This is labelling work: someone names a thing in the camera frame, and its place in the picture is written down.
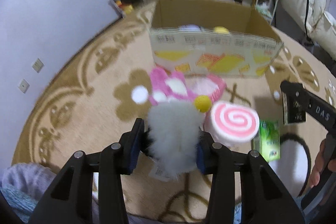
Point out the lower wall socket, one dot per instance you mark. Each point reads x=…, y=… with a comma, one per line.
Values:
x=23, y=86

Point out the black white fluffy slipper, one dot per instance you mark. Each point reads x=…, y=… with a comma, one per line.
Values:
x=294, y=166

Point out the pink swirl roll pillow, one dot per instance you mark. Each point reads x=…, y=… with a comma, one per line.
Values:
x=231, y=124

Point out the black card pack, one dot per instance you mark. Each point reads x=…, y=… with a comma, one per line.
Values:
x=293, y=113

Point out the white fluffy plush toy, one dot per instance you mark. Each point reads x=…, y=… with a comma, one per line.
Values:
x=174, y=133

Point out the white-haired plush doll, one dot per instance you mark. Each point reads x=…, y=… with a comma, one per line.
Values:
x=190, y=28

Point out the pink wrapped plush packet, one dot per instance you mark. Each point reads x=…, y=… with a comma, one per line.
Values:
x=210, y=85

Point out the wall socket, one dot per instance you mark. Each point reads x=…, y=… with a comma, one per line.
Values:
x=37, y=65
x=23, y=86

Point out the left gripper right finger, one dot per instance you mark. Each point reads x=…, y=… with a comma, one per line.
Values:
x=264, y=198

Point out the person's right hand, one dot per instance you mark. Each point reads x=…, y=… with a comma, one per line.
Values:
x=318, y=167

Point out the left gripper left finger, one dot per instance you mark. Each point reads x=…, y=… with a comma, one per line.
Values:
x=68, y=199

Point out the beige patterned carpet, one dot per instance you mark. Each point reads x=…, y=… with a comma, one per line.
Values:
x=100, y=93

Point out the upper wall socket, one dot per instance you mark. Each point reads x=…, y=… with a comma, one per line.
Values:
x=37, y=65

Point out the plastic bag with toys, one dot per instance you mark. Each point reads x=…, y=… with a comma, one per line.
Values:
x=122, y=8

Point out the pink strawberry bear plush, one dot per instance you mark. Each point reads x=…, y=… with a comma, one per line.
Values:
x=167, y=88

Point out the open cardboard box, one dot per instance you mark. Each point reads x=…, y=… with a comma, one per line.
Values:
x=246, y=52

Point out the white metal cart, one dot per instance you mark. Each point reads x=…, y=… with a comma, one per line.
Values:
x=267, y=9

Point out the green tissue pack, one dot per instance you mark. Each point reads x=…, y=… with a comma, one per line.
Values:
x=267, y=141

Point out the yellow plush toy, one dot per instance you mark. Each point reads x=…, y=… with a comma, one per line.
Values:
x=221, y=30

